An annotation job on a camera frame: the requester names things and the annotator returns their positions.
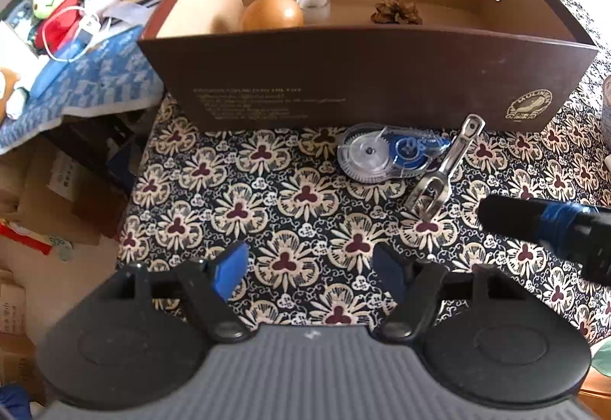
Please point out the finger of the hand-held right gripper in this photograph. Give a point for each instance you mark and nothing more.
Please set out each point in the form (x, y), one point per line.
(515, 217)

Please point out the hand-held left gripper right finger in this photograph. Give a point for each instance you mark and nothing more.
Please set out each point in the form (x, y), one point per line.
(390, 269)

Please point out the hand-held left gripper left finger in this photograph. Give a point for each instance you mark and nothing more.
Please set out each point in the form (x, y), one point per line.
(228, 272)

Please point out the silver metal clip tool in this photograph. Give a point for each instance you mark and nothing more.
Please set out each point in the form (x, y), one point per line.
(451, 157)

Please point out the blue correction tape dispenser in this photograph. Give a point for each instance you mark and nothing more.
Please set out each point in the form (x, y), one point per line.
(382, 155)

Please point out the brown cardboard box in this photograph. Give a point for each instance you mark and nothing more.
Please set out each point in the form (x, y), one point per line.
(358, 76)

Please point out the brown pine cone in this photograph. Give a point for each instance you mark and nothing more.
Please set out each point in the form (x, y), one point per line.
(396, 12)

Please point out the orange bottle gourd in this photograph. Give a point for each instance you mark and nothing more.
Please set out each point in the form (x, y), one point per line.
(272, 14)

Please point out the clear tape roll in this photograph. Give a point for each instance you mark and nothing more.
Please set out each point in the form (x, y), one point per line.
(313, 7)

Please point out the floral patterned tablecloth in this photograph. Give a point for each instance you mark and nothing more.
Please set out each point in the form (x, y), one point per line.
(286, 210)

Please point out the pale cylindrical container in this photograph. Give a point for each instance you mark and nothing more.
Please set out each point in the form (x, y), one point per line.
(607, 114)

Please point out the large brown cardboard carton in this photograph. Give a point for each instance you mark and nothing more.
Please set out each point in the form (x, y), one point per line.
(71, 267)

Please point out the labelled brown cardboard carton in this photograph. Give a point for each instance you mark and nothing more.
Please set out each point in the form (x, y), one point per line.
(62, 195)

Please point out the blue patterned cloth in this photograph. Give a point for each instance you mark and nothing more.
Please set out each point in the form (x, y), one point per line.
(105, 81)

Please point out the blue pencil case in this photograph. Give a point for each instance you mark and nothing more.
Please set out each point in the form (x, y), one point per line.
(45, 76)

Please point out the white orange paper bag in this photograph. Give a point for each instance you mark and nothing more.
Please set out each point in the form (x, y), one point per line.
(14, 47)

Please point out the green frog plush toy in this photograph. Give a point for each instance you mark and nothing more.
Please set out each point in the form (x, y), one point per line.
(52, 5)

